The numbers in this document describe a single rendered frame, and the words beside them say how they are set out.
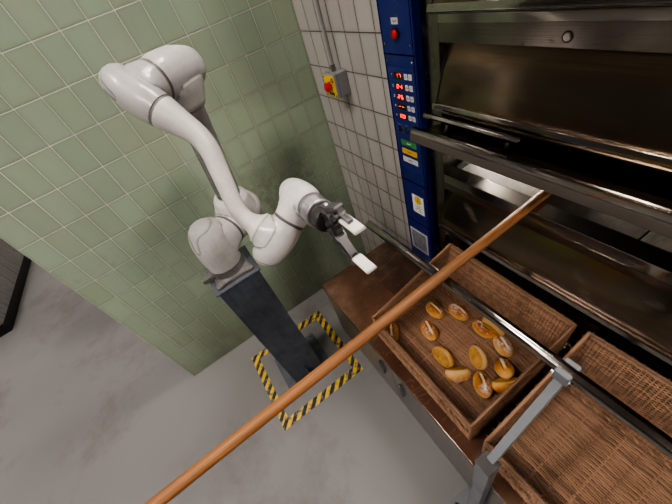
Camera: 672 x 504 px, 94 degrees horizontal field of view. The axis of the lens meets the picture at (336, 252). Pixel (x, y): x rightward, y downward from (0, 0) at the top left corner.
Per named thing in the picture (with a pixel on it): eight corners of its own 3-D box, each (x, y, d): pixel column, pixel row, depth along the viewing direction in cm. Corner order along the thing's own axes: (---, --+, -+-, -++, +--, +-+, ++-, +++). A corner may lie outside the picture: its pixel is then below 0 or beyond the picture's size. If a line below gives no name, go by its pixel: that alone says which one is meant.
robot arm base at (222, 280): (201, 274, 149) (194, 266, 145) (242, 248, 154) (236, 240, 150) (210, 297, 136) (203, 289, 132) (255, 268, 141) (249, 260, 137)
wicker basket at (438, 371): (451, 278, 160) (450, 239, 141) (562, 361, 121) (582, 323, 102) (375, 334, 150) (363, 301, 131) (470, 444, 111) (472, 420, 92)
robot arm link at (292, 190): (333, 198, 95) (310, 234, 98) (308, 181, 106) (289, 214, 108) (307, 183, 88) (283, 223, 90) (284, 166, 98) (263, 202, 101)
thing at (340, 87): (340, 89, 151) (334, 66, 145) (351, 92, 145) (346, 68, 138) (327, 95, 150) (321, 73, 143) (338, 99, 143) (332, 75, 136)
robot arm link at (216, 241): (201, 272, 140) (170, 237, 125) (224, 243, 151) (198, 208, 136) (228, 277, 133) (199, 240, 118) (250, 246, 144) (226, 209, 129)
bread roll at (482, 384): (469, 374, 125) (469, 368, 121) (487, 372, 124) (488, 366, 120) (477, 400, 118) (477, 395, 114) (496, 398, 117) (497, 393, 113)
